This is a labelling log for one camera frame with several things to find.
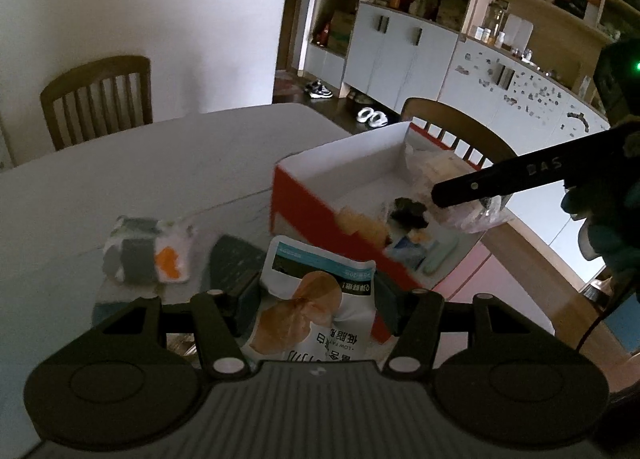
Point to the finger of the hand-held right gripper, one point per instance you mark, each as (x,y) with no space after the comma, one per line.
(500,176)

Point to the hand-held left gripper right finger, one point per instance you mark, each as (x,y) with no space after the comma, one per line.
(387,304)

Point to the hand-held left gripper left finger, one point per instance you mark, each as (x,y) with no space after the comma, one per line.
(247,301)

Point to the white potato chip packet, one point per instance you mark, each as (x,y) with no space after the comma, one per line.
(300,309)

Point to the light teal oblong case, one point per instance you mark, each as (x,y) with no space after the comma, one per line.
(437,255)

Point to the clear bag of dark leaves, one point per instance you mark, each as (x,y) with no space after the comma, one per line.
(410,211)

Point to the red cardboard box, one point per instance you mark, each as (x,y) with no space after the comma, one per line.
(310,209)

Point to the person's right hand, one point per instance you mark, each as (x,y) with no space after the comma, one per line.
(617,219)

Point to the small white blue packet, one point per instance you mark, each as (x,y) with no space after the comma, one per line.
(405,251)

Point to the brown wooden chair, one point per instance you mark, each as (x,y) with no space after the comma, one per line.
(450,124)
(100,99)

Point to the white packet with orange patch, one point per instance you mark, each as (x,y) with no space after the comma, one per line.
(145,251)

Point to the white slipper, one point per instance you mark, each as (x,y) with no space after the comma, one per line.
(365,114)
(379,118)

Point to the tall clear glass jar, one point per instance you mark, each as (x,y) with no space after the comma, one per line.
(496,19)

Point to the dark sneaker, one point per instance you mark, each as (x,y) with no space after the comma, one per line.
(325,91)
(312,87)

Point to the brown cardboard carton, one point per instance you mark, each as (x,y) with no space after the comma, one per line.
(341,29)

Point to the red bottle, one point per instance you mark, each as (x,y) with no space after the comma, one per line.
(323,36)

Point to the brown wooden door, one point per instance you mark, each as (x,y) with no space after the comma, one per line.
(292,29)

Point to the white and wood wall cabinet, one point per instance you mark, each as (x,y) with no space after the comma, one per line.
(390,54)

